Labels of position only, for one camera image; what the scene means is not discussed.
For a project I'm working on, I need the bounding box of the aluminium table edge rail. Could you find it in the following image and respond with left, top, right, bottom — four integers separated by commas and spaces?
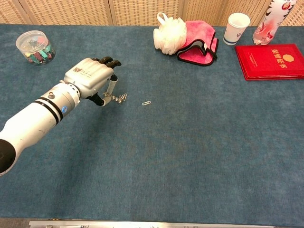
28, 220, 271, 228

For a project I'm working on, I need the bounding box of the pink patterned plastic bottle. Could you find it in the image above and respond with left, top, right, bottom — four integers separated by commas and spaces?
252, 0, 297, 46

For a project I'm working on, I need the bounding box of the white paper cup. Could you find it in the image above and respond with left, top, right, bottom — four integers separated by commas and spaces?
223, 13, 251, 46

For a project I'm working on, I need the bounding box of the white mesh bath loofah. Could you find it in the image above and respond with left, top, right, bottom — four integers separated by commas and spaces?
153, 12, 188, 56

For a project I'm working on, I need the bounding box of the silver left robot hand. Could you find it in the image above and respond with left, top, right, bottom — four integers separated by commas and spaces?
63, 56, 122, 108

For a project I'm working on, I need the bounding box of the pink cloth with black trim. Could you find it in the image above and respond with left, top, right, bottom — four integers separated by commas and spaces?
177, 20, 219, 67

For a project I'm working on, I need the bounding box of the woven wicker folding screen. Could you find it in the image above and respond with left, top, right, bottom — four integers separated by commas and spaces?
0, 0, 304, 27

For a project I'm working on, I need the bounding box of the teal felt table cover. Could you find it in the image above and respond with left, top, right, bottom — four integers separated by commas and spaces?
0, 23, 304, 221

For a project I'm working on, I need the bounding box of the silver magnetic bead stick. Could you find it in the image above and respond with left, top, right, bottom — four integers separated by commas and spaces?
102, 91, 123, 104

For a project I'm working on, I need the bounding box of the clear jar of binder clips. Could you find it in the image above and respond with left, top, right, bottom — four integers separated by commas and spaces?
16, 30, 57, 66

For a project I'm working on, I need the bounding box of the red certificate book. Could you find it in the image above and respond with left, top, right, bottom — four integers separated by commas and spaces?
234, 43, 304, 81

